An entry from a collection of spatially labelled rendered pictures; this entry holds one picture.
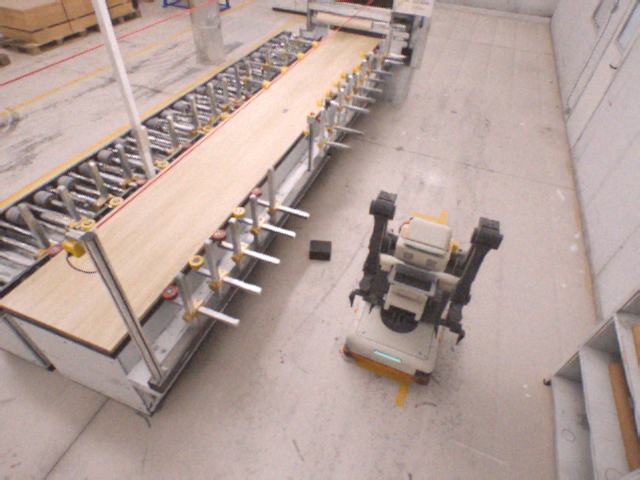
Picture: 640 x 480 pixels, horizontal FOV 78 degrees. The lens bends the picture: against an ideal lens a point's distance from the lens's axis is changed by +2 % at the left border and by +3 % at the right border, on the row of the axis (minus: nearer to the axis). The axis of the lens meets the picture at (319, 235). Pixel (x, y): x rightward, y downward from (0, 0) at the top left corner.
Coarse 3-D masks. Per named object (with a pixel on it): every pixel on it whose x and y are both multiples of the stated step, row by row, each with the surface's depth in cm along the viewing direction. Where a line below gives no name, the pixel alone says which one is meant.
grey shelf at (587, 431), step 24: (624, 312) 220; (600, 336) 239; (624, 336) 209; (576, 360) 259; (600, 360) 241; (624, 360) 200; (552, 384) 270; (576, 384) 269; (600, 384) 229; (576, 408) 257; (600, 408) 219; (576, 432) 246; (600, 432) 209; (576, 456) 236; (600, 456) 201; (624, 456) 201
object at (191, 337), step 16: (368, 96) 462; (352, 112) 423; (320, 160) 352; (304, 176) 333; (272, 224) 286; (240, 272) 252; (224, 288) 242; (208, 304) 233; (224, 304) 240; (208, 320) 226; (192, 336) 217; (176, 352) 209; (176, 368) 206; (160, 384) 196
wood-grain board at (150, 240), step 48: (336, 48) 507; (288, 96) 398; (240, 144) 327; (288, 144) 331; (144, 192) 274; (192, 192) 277; (240, 192) 280; (144, 240) 240; (192, 240) 242; (48, 288) 211; (96, 288) 212; (144, 288) 214; (96, 336) 192
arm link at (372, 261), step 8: (392, 208) 163; (376, 216) 168; (384, 216) 167; (392, 216) 165; (376, 224) 170; (384, 224) 169; (376, 232) 173; (376, 240) 177; (376, 248) 180; (368, 256) 186; (376, 256) 184; (368, 264) 190; (376, 264) 187; (376, 272) 191
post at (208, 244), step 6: (210, 240) 206; (204, 246) 207; (210, 246) 207; (210, 252) 209; (210, 258) 213; (210, 264) 217; (216, 264) 220; (210, 270) 221; (216, 270) 222; (216, 276) 224; (216, 282) 227; (216, 294) 236
